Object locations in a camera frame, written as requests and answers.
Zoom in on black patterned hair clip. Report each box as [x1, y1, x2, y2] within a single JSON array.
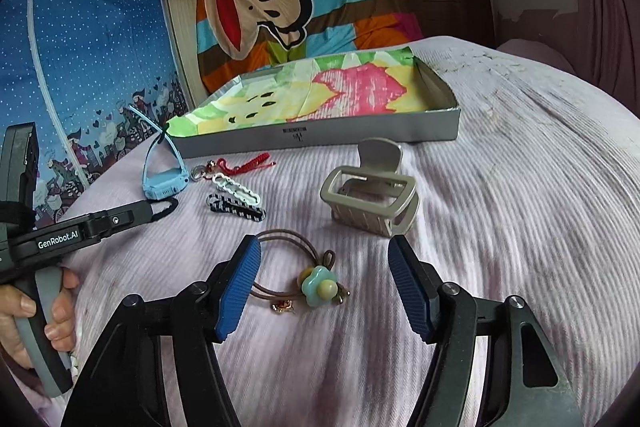
[[206, 194, 266, 222]]

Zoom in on dark wooden cabinet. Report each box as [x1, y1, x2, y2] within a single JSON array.
[[407, 0, 496, 49]]

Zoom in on light blue smart watch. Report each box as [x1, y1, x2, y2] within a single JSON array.
[[127, 105, 190, 200]]

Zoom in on lavender ribbed bedspread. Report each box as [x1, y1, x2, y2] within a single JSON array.
[[19, 36, 640, 427]]

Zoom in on wooden headboard post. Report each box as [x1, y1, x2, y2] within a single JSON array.
[[160, 0, 208, 110]]

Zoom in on white chain hair clip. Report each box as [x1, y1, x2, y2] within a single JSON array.
[[212, 172, 262, 207]]

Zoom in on person's left hand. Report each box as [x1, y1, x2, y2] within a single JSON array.
[[1, 268, 79, 369]]

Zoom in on grey cardboard box tray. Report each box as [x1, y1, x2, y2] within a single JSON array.
[[168, 54, 461, 158]]

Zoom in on small gold earring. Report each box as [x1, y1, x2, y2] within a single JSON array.
[[271, 299, 294, 314]]

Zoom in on pink window curtain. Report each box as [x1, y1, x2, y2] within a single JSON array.
[[498, 0, 639, 114]]

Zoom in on brown hair tie with flower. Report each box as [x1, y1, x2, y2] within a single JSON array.
[[248, 229, 352, 309]]

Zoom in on colourful painted paper liner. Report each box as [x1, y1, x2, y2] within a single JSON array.
[[168, 48, 435, 138]]

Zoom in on red braided bead bracelet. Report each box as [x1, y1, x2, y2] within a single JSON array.
[[214, 152, 277, 178]]

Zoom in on blue starry cartoon curtain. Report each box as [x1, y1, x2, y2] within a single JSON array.
[[1, 0, 186, 227]]

